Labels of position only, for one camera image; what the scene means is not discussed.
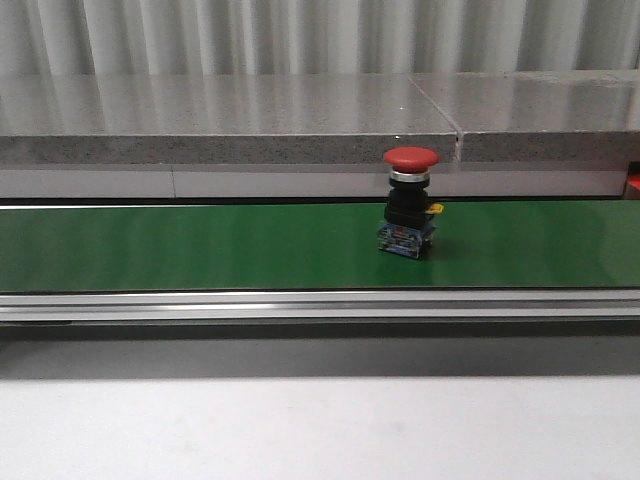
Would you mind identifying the red mushroom push button top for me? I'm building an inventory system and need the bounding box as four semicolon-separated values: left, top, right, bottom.
377;146;444;259

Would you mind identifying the white panel under slab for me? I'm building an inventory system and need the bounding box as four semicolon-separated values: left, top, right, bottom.
1;162;627;199

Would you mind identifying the grey stone slab right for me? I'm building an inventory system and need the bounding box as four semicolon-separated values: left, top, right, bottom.
411;70;639;169

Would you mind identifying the grey stone slab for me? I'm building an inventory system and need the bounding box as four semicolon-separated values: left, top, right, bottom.
411;70;639;169
1;74;457;165

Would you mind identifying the green conveyor belt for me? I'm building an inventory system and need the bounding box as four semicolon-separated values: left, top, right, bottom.
1;200;639;293

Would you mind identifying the grey stone slab left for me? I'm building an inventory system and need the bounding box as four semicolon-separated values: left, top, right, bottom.
1;74;457;165

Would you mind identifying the red object at right edge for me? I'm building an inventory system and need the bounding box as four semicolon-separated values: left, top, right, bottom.
625;174;640;200

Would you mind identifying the grey pleated curtain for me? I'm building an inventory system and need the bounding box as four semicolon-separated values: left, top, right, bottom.
1;1;639;75

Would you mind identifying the aluminium conveyor side rail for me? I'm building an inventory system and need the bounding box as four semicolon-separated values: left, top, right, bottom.
1;288;639;327

